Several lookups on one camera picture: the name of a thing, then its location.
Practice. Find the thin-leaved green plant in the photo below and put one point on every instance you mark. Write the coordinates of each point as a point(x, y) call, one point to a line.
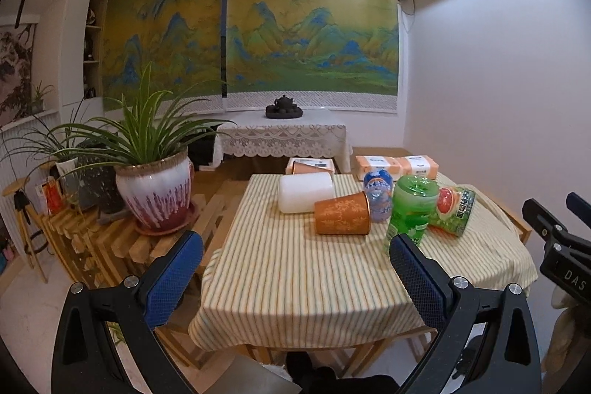
point(51, 135)

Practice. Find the green spider plant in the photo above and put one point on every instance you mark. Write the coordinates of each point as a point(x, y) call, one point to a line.
point(143, 131)

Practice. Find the person's right hand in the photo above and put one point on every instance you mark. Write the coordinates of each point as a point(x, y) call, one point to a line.
point(570, 338)

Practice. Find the wide landscape wall hanging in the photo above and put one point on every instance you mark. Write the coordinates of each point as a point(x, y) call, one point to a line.
point(314, 24)

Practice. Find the orange patterned cup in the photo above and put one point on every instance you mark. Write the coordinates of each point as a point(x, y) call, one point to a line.
point(341, 214)

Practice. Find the red packet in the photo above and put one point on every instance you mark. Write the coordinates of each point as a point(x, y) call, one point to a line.
point(53, 198)

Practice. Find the large orange tissue pack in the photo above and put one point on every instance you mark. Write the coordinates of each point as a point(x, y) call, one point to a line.
point(392, 165)

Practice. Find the small windowsill plant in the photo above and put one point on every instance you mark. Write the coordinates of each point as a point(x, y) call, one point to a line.
point(39, 98)

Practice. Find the clear water bottle blue label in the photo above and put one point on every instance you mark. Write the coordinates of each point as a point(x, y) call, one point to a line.
point(376, 191)

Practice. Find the narrow landscape wall hanging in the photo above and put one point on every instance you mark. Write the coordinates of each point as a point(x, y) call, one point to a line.
point(157, 34)

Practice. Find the green plastic bottle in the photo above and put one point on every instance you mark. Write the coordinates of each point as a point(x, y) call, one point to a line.
point(411, 209)

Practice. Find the white red glazed flowerpot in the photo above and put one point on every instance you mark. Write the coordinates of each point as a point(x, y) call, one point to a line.
point(154, 195)

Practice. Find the small white flowerpot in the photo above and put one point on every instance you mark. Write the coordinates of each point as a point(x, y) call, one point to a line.
point(67, 172)

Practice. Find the black speckled flowerpot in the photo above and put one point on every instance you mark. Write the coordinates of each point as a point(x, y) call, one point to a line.
point(99, 186)

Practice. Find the wooden stool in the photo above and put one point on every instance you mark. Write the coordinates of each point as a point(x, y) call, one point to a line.
point(18, 186)

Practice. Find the small orange tissue pack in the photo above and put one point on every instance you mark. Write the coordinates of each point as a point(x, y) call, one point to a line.
point(314, 165)

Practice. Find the grapefruit print drink can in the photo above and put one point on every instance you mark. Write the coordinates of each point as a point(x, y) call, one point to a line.
point(452, 209)

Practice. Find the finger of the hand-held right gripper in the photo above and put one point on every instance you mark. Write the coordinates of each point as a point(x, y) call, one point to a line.
point(542, 221)
point(581, 209)

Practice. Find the dark teapot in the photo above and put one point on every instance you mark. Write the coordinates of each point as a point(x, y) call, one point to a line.
point(283, 102)

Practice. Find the striped tablecloth table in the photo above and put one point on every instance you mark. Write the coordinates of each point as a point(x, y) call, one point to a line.
point(300, 283)

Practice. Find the white plastic cup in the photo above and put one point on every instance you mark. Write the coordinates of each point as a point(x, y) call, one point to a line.
point(304, 193)

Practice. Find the wooden table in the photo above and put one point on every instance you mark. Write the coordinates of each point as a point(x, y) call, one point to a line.
point(519, 228)

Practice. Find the white wall shelf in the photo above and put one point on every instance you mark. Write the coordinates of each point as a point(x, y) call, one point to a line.
point(92, 48)

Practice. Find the wooden slatted rack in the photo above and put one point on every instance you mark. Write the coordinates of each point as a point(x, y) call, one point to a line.
point(106, 241)

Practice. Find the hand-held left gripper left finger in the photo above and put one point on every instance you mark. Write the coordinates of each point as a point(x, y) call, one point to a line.
point(175, 278)

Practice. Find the ink painting scroll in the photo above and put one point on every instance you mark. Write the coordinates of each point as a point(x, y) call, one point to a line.
point(16, 71)

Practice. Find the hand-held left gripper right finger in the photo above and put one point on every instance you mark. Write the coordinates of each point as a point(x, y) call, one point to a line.
point(415, 278)

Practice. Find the white lace tablecloth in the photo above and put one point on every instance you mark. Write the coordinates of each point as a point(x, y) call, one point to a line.
point(277, 140)

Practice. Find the brown pot saucer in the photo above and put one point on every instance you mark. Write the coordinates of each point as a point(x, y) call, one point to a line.
point(184, 222)

